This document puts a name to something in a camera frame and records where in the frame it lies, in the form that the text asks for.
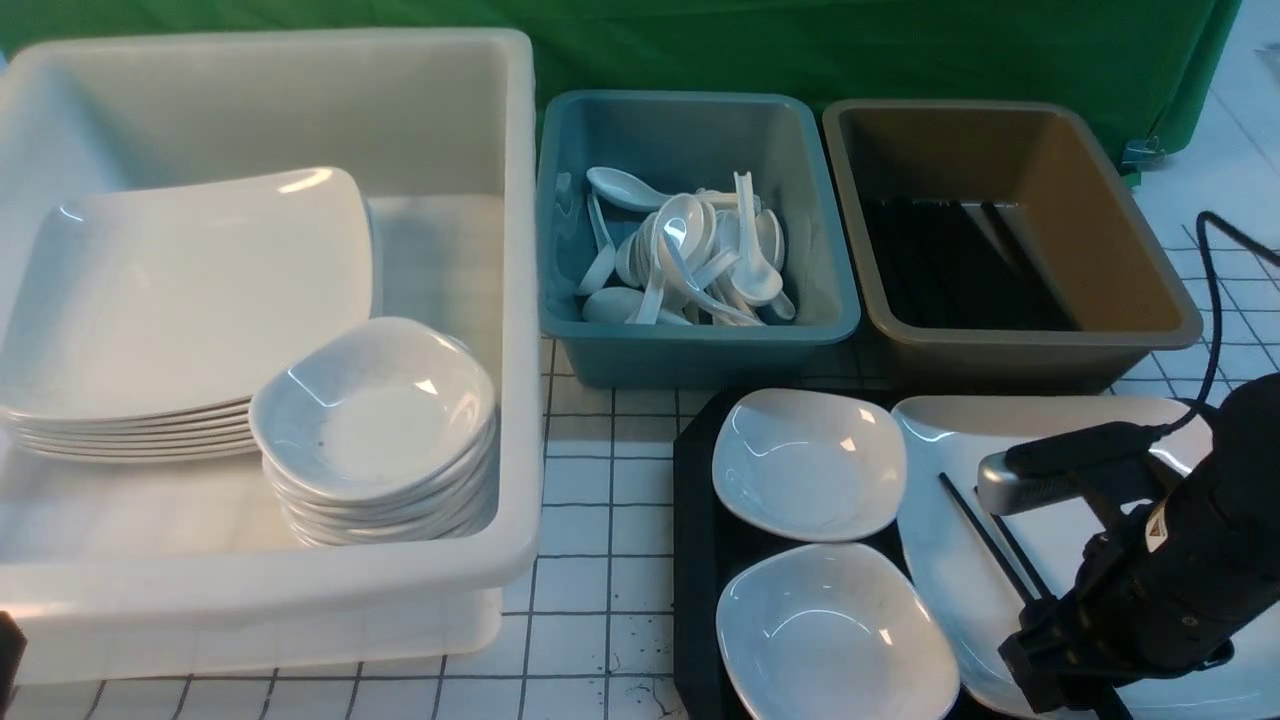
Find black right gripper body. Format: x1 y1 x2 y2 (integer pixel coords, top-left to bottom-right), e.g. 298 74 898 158
998 480 1277 716

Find dark grey chopstick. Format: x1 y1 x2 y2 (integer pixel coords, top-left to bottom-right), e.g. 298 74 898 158
989 515 1055 598
938 473 1036 603

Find large white square plate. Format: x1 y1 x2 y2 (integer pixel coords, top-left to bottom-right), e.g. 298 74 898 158
893 395 1279 719

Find white bowl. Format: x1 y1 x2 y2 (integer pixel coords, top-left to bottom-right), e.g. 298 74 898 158
710 388 908 543
716 543 960 719

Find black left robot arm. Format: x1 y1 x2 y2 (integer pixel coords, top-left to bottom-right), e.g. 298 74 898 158
0 611 27 719

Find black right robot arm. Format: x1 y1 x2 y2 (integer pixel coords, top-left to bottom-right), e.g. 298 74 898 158
975 374 1279 719

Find brown plastic bin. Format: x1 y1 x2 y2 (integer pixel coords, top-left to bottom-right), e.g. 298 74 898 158
822 99 1203 395

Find black chopsticks in bin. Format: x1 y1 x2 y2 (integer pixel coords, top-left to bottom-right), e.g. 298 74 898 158
861 197 1080 332

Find blue binder clip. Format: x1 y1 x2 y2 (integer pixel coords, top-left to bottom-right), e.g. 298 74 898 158
1117 136 1167 176

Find black serving tray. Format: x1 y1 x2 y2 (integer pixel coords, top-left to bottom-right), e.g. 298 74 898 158
673 389 995 719

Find green backdrop cloth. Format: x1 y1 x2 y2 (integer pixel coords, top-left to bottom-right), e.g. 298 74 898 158
1 1 1240 160

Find pile of white spoons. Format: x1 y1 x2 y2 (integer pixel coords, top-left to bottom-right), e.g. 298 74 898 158
575 167 797 327

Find teal plastic bin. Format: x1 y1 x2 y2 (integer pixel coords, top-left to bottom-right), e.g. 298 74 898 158
536 88 861 389

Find stack of white bowls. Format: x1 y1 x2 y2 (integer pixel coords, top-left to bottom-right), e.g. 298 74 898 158
248 316 500 547

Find large white plastic tub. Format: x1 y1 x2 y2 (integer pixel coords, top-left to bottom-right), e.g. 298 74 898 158
1 28 547 684

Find stack of white square plates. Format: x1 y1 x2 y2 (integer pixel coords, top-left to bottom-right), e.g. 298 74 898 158
3 167 380 462

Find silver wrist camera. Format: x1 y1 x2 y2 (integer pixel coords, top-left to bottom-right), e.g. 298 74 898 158
975 416 1190 521

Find black camera cable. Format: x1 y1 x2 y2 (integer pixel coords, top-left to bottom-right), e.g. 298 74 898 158
1146 210 1280 441

